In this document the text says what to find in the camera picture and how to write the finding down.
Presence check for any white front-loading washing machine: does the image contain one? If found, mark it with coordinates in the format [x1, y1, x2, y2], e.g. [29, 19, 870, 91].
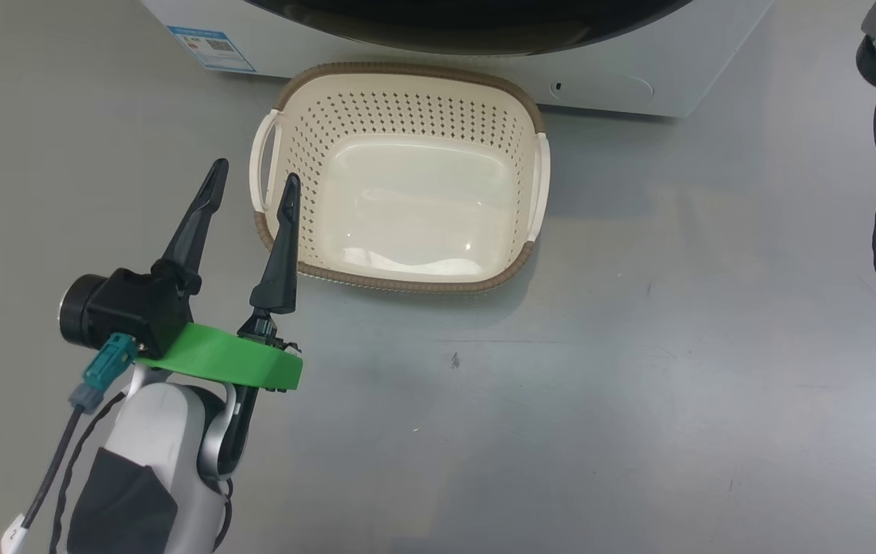
[139, 0, 774, 118]

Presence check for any beige perforated plastic laundry basket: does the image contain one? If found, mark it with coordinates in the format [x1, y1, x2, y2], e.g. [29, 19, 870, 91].
[249, 62, 552, 294]

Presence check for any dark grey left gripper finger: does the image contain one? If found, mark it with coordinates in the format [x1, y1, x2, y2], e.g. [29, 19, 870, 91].
[238, 173, 302, 343]
[152, 159, 229, 297]

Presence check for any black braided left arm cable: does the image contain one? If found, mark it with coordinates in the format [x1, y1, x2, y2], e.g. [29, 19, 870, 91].
[49, 391, 129, 554]

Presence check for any dark round washing machine door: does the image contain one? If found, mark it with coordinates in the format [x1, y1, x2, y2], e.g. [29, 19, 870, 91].
[242, 0, 694, 56]

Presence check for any blue white energy label sticker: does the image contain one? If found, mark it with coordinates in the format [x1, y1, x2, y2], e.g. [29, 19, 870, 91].
[167, 26, 257, 75]

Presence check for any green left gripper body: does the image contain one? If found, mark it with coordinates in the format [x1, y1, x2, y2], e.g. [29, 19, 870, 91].
[136, 323, 304, 393]

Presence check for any black cable with teal connector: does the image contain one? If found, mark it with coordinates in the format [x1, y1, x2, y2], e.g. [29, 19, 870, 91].
[0, 332, 139, 554]

